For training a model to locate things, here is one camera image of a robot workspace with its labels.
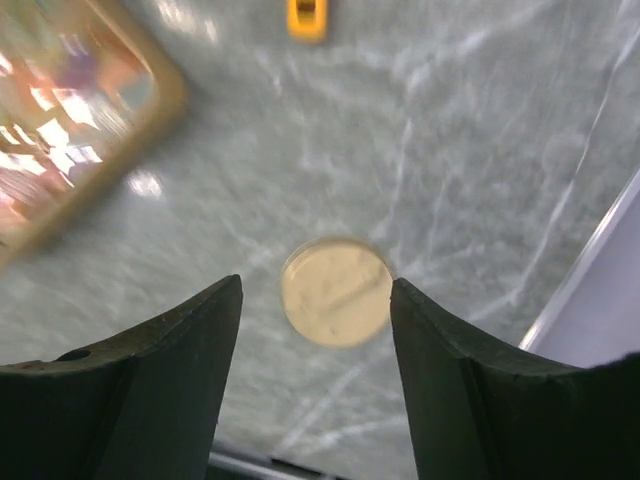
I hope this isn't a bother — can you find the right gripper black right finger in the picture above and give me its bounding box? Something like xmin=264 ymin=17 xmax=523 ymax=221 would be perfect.
xmin=391 ymin=278 xmax=639 ymax=479

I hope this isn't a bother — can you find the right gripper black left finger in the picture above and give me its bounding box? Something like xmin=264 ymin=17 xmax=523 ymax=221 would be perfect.
xmin=1 ymin=275 xmax=243 ymax=479

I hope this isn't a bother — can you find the yellow plastic scoop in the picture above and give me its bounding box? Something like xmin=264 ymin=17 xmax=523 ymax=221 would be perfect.
xmin=286 ymin=0 xmax=329 ymax=43

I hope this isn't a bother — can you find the yellow tin of popsicle candies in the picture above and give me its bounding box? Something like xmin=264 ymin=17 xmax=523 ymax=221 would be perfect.
xmin=1 ymin=1 xmax=186 ymax=263

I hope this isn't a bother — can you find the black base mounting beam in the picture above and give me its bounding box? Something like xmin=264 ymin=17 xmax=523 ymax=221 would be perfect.
xmin=205 ymin=450 xmax=340 ymax=480

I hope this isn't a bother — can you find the round wooden jar lid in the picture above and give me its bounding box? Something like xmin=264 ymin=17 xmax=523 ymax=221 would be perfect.
xmin=280 ymin=236 xmax=394 ymax=348

